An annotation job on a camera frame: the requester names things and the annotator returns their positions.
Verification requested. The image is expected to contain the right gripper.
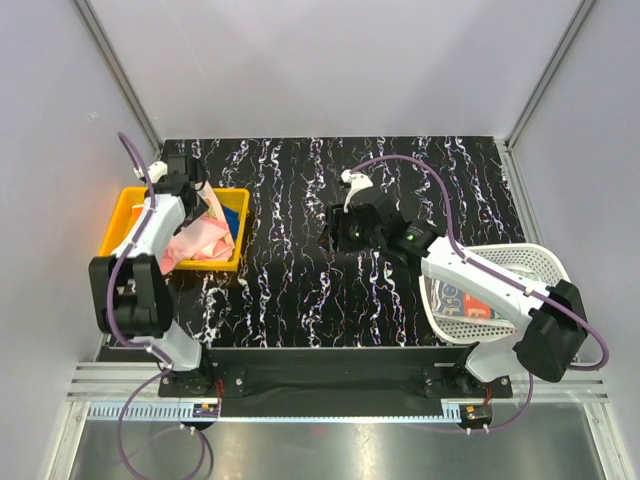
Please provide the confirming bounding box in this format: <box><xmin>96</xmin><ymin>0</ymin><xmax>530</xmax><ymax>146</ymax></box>
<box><xmin>316</xmin><ymin>204</ymin><xmax>384</xmax><ymax>255</ymax></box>

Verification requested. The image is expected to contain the pink white towel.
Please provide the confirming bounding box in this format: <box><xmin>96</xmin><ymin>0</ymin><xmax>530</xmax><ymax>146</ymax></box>
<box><xmin>160</xmin><ymin>214</ymin><xmax>235</xmax><ymax>274</ymax></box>

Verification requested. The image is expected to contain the multicolour rabbit letter towel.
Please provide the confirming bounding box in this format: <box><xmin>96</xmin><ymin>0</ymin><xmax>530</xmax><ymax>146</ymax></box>
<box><xmin>429</xmin><ymin>279</ymin><xmax>511</xmax><ymax>326</ymax></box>

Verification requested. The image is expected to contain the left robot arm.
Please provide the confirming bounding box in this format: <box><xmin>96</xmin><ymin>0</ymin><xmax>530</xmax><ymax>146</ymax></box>
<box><xmin>88</xmin><ymin>155</ymin><xmax>216</xmax><ymax>396</ymax></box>

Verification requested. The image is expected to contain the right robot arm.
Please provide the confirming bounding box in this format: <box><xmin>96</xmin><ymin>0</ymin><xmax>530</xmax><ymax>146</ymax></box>
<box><xmin>319</xmin><ymin>188</ymin><xmax>587</xmax><ymax>397</ymax></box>

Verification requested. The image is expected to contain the orange patterned towel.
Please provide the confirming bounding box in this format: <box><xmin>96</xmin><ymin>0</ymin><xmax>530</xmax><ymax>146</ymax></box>
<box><xmin>131</xmin><ymin>182</ymin><xmax>225</xmax><ymax>221</ymax></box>

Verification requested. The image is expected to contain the yellow plastic bin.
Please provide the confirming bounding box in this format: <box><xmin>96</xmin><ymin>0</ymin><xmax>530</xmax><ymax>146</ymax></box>
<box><xmin>98</xmin><ymin>186</ymin><xmax>251</xmax><ymax>272</ymax></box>

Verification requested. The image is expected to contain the white plastic basket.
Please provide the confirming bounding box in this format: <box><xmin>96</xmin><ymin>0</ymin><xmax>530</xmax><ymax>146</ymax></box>
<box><xmin>419</xmin><ymin>243</ymin><xmax>569</xmax><ymax>345</ymax></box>

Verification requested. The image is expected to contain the right controller board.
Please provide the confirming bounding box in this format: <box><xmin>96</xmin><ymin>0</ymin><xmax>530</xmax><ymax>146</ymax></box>
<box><xmin>462</xmin><ymin>405</ymin><xmax>493</xmax><ymax>423</ymax></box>

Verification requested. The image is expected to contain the controller board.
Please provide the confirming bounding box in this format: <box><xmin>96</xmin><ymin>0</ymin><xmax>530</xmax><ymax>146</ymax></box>
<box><xmin>192</xmin><ymin>403</ymin><xmax>220</xmax><ymax>419</ymax></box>
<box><xmin>462</xmin><ymin>405</ymin><xmax>493</xmax><ymax>423</ymax></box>

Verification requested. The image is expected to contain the left controller board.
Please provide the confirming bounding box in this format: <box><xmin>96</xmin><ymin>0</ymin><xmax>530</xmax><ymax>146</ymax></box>
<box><xmin>192</xmin><ymin>403</ymin><xmax>220</xmax><ymax>419</ymax></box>

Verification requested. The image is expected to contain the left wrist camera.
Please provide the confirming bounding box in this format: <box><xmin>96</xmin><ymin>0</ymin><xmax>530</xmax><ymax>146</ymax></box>
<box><xmin>134</xmin><ymin>161</ymin><xmax>167</xmax><ymax>183</ymax></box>

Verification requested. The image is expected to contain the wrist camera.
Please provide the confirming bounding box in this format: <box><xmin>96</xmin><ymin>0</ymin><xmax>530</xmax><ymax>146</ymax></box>
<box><xmin>341</xmin><ymin>170</ymin><xmax>373</xmax><ymax>213</ymax></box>
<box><xmin>134</xmin><ymin>161</ymin><xmax>167</xmax><ymax>183</ymax></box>

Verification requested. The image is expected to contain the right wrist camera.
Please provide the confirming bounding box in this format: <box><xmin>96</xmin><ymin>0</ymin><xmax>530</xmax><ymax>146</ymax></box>
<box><xmin>341</xmin><ymin>170</ymin><xmax>373</xmax><ymax>213</ymax></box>

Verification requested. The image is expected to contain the left aluminium frame post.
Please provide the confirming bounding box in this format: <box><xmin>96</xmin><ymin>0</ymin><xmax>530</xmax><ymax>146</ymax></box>
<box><xmin>70</xmin><ymin>0</ymin><xmax>163</xmax><ymax>152</ymax></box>

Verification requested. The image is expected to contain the aluminium frame post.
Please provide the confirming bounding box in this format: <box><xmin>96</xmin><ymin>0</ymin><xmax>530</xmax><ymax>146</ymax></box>
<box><xmin>70</xmin><ymin>0</ymin><xmax>163</xmax><ymax>152</ymax></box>
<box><xmin>504</xmin><ymin>0</ymin><xmax>599</xmax><ymax>151</ymax></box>

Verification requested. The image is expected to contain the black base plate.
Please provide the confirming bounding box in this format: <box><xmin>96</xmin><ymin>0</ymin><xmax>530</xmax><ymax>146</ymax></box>
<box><xmin>159</xmin><ymin>346</ymin><xmax>513</xmax><ymax>422</ymax></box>

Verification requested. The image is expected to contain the right aluminium frame post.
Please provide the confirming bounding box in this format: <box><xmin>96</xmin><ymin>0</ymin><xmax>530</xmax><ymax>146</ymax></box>
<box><xmin>504</xmin><ymin>0</ymin><xmax>599</xmax><ymax>151</ymax></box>

